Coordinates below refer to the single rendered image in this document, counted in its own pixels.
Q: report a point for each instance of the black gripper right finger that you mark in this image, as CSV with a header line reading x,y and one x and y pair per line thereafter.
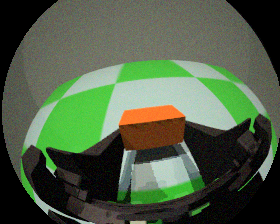
x,y
210,147

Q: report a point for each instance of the orange block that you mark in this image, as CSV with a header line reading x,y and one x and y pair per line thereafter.
x,y
151,127

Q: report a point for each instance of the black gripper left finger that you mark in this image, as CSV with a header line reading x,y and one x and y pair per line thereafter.
x,y
100,164

